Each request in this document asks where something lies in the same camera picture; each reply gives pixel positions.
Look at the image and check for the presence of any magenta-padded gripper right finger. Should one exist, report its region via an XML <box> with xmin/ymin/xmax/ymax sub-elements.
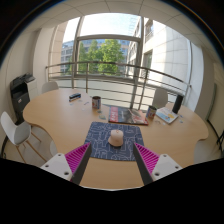
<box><xmin>132</xmin><ymin>142</ymin><xmax>184</xmax><ymax>186</ymax></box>

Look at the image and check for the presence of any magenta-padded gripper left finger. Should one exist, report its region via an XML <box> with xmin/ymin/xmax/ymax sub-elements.
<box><xmin>40</xmin><ymin>142</ymin><xmax>93</xmax><ymax>186</ymax></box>

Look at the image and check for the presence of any pale pink computer mouse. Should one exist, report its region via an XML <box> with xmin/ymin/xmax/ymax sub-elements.
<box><xmin>107</xmin><ymin>129</ymin><xmax>125</xmax><ymax>148</ymax></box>

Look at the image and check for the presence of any dark blue patterned mouse pad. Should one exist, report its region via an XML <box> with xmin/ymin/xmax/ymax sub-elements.
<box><xmin>83</xmin><ymin>121</ymin><xmax>146</xmax><ymax>162</ymax></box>

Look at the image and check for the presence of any white and blue booklet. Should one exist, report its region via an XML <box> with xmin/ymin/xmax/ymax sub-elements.
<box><xmin>155</xmin><ymin>106</ymin><xmax>180</xmax><ymax>125</ymax></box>

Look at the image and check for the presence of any white chair with wooden legs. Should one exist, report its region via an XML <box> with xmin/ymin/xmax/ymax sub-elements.
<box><xmin>0</xmin><ymin>110</ymin><xmax>48</xmax><ymax>164</ymax></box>

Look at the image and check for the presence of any tall black speaker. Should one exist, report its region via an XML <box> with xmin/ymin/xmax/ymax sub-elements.
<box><xmin>171</xmin><ymin>94</ymin><xmax>185</xmax><ymax>115</ymax></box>

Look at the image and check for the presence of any red and grey magazine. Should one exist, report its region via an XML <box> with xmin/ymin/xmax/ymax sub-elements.
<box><xmin>108</xmin><ymin>105</ymin><xmax>150</xmax><ymax>126</ymax></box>

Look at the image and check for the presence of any white shell chair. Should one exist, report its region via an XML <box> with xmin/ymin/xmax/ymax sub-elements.
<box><xmin>152</xmin><ymin>87</ymin><xmax>169</xmax><ymax>109</ymax></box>
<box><xmin>41</xmin><ymin>81</ymin><xmax>60</xmax><ymax>95</ymax></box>

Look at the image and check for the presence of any small black box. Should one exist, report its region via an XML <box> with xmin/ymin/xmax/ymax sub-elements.
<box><xmin>68</xmin><ymin>92</ymin><xmax>82</xmax><ymax>103</ymax></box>

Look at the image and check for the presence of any printed mug with dark rim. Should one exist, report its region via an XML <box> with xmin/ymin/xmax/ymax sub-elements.
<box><xmin>91</xmin><ymin>95</ymin><xmax>102</xmax><ymax>110</ymax></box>

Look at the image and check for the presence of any black printer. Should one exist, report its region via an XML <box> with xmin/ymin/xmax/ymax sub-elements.
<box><xmin>9</xmin><ymin>72</ymin><xmax>38</xmax><ymax>125</ymax></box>

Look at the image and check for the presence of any metal balcony railing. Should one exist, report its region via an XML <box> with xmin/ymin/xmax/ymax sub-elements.
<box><xmin>45</xmin><ymin>61</ymin><xmax>192</xmax><ymax>111</ymax></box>

